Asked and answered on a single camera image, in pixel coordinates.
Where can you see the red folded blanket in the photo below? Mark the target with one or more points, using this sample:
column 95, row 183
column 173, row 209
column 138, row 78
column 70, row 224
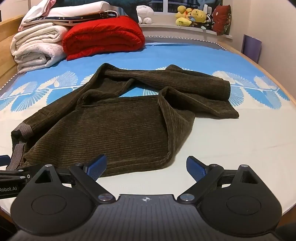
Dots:
column 104, row 38

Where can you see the yellow plush toy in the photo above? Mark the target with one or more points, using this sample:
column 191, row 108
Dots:
column 198, row 15
column 182, row 16

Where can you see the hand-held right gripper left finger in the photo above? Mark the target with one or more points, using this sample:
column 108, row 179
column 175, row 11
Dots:
column 96, row 167

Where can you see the window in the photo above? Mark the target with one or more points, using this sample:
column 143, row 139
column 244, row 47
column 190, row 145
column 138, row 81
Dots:
column 171, row 5

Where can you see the black white striped plush toy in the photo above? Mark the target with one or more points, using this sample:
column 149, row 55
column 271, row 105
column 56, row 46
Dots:
column 208, row 22

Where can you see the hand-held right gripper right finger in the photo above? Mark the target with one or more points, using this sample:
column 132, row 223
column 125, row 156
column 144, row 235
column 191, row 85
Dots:
column 196, row 168

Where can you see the blue white patterned bed sheet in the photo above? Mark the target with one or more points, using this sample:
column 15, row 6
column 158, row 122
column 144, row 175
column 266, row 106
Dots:
column 189, row 58

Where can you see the dark red cushion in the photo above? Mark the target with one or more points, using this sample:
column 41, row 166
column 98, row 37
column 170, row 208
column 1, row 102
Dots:
column 222, row 19

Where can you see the pink white folded cloth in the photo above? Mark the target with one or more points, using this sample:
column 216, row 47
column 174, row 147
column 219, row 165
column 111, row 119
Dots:
column 34, row 11

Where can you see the dark teal plush toy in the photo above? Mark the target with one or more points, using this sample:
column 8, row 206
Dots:
column 129, row 5

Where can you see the purple bin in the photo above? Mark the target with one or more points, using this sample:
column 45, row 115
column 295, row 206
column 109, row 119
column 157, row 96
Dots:
column 251, row 48

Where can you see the white folded blanket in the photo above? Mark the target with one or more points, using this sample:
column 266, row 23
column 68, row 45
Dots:
column 38, row 46

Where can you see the grey window ledge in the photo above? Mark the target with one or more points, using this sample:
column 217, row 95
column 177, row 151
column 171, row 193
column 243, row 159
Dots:
column 166, row 31

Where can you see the white folded pillow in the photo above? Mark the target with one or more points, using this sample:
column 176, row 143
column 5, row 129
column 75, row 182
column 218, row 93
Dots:
column 83, row 9

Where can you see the dark star print cloth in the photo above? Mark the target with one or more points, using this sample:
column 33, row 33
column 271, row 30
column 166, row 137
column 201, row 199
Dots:
column 69, row 19

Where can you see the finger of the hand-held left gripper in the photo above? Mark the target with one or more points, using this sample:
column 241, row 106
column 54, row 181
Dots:
column 13, row 174
column 4, row 160

